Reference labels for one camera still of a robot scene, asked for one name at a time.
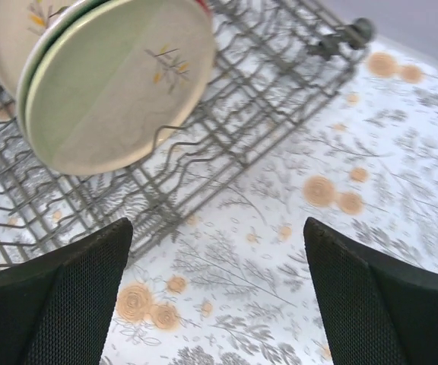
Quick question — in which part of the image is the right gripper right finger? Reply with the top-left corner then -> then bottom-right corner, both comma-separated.
303,217 -> 438,365

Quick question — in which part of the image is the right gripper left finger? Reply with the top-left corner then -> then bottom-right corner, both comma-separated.
0,218 -> 133,365

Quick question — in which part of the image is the cream leaf plate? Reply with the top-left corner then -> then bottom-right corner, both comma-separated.
0,0 -> 75,96
24,0 -> 217,176

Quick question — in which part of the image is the red teal flower plate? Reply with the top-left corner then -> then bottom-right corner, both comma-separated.
15,0 -> 212,144

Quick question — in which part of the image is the floral tablecloth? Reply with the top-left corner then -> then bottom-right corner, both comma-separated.
0,0 -> 438,365

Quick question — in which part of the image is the grey wire dish rack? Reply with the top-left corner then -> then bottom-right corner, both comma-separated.
0,1 -> 375,271

